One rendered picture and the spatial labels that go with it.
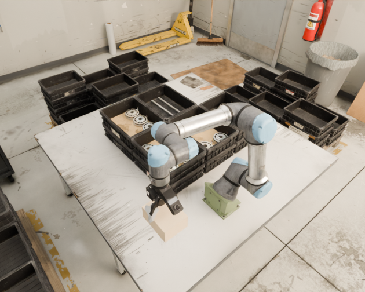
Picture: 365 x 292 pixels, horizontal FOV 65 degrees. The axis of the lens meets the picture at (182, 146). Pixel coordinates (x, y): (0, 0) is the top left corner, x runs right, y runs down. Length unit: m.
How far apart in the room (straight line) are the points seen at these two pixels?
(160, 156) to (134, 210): 0.84
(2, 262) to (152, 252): 1.00
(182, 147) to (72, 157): 1.25
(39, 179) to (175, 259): 1.88
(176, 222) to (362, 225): 2.07
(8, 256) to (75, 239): 0.56
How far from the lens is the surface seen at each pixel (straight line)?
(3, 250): 2.26
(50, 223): 2.73
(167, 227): 1.18
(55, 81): 3.46
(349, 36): 4.32
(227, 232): 1.69
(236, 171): 1.61
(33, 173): 3.19
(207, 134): 2.03
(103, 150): 2.14
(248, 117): 1.26
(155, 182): 1.05
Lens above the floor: 2.13
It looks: 42 degrees down
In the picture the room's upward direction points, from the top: 2 degrees clockwise
